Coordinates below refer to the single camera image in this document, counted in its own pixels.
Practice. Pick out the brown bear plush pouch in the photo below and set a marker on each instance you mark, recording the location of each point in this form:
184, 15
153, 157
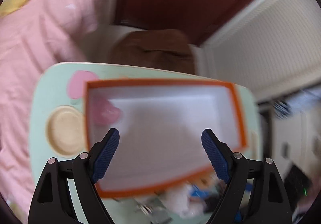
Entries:
206, 186

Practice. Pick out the white louvered door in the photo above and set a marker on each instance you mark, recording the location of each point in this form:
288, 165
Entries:
272, 47

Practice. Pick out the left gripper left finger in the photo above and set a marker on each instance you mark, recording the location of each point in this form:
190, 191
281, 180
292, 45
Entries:
63, 182

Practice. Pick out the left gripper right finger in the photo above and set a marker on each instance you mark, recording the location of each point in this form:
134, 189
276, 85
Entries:
254, 190

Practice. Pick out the pink quilt bed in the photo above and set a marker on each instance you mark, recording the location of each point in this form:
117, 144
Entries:
42, 33

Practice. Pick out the white cloth bag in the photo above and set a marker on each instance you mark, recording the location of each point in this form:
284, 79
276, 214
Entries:
177, 200

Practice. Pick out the pink heart plastic case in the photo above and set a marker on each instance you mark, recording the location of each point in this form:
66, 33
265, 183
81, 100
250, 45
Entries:
103, 111

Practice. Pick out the orange cardboard box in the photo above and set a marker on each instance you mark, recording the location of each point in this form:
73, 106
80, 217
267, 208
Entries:
160, 129

